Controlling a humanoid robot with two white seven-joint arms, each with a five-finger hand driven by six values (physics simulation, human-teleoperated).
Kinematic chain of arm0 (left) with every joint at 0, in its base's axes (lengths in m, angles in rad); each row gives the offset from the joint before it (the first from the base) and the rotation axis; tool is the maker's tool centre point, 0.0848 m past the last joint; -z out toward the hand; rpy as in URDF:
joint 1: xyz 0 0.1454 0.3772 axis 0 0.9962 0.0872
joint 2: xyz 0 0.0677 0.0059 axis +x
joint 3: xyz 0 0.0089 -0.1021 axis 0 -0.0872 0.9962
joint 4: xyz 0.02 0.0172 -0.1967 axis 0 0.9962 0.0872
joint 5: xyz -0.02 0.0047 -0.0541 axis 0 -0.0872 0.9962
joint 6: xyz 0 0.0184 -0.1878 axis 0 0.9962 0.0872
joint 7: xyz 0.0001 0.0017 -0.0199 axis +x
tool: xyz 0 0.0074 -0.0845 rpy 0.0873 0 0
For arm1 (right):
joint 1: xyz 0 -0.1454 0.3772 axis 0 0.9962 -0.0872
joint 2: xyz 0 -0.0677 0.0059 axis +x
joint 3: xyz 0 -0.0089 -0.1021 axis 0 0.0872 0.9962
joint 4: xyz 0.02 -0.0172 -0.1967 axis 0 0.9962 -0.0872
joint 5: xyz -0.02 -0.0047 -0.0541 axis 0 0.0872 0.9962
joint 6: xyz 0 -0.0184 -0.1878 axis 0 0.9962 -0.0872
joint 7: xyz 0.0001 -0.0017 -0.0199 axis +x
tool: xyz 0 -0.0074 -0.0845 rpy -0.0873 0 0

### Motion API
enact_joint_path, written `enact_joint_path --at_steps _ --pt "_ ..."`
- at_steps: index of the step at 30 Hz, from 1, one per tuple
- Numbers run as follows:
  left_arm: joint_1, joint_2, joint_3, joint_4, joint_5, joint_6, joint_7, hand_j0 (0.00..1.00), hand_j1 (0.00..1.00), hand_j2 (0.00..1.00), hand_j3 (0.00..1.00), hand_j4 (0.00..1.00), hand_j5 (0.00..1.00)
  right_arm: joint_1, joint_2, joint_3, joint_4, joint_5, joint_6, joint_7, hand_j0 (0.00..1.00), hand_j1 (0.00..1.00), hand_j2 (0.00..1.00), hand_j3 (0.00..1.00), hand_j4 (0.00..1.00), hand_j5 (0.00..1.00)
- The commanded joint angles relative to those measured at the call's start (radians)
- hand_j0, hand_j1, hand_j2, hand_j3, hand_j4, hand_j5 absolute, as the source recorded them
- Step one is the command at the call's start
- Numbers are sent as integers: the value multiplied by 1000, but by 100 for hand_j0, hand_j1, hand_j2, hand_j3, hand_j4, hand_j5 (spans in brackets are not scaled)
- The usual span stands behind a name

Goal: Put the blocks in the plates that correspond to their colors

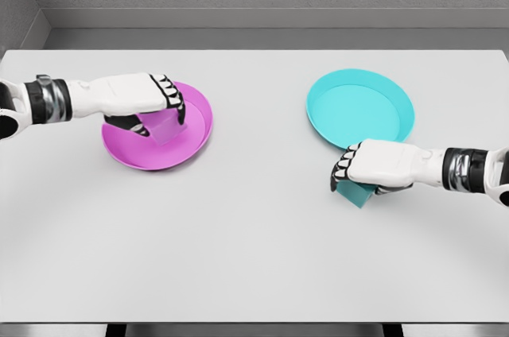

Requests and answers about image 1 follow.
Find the teal block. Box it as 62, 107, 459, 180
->
336, 181, 378, 210

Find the pink block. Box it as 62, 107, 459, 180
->
138, 109, 188, 147

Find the teal plate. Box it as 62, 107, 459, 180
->
305, 68, 417, 151

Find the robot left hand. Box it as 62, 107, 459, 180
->
90, 72, 188, 138

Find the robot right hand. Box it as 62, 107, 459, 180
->
329, 138, 424, 197

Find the pink plate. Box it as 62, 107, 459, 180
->
101, 80, 214, 172

